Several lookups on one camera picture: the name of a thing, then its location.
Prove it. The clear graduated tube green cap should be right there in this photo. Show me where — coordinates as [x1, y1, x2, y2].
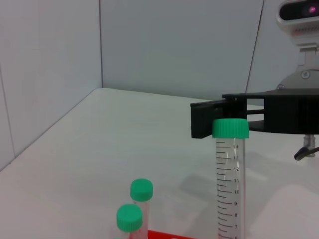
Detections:
[211, 119, 250, 239]
[116, 203, 149, 239]
[130, 178, 154, 231]

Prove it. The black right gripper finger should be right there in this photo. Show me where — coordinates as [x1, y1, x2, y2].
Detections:
[190, 97, 249, 139]

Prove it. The red plastic test tube rack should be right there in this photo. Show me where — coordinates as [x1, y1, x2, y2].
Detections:
[147, 230, 200, 239]

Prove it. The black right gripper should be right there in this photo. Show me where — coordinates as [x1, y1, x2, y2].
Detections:
[221, 87, 319, 136]

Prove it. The silver right wrist plug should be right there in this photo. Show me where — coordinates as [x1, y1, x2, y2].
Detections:
[303, 134, 318, 158]

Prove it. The white robot head camera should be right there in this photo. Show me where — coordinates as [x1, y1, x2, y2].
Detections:
[276, 0, 319, 47]

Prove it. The grey head camera mount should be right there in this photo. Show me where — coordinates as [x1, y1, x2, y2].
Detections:
[276, 44, 319, 91]

